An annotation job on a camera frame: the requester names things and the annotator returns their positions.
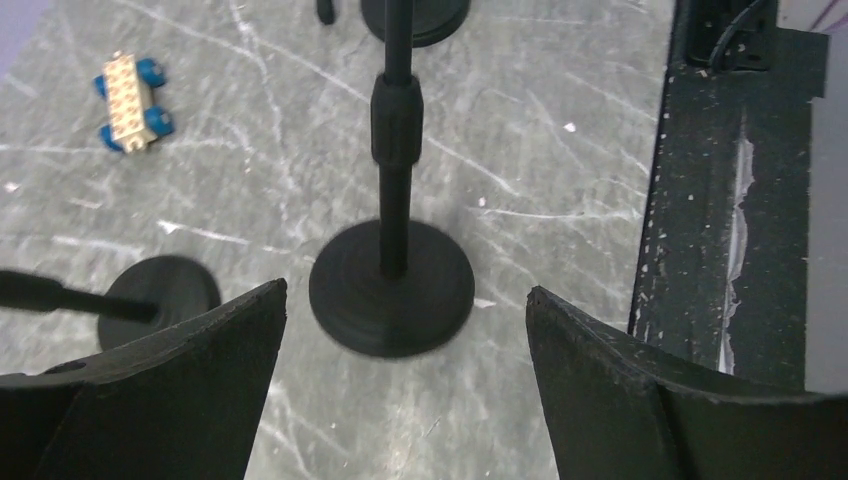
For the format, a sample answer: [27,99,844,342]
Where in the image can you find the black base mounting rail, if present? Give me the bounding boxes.
[628,1,828,389]

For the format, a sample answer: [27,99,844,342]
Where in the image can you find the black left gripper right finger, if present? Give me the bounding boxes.
[526,286,847,479]

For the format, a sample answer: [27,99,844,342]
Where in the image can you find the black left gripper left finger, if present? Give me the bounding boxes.
[1,279,287,479]

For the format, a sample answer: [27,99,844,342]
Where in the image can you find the cream blue toy brick car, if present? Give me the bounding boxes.
[93,51,175,154]

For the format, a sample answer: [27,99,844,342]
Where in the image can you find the black round-base tall stand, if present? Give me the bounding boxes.
[309,1,475,359]

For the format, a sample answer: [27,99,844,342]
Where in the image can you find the black shock-mount round stand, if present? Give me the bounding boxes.
[1,255,222,351]

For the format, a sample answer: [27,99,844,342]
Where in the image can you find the black round-base clip stand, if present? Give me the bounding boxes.
[360,0,471,48]

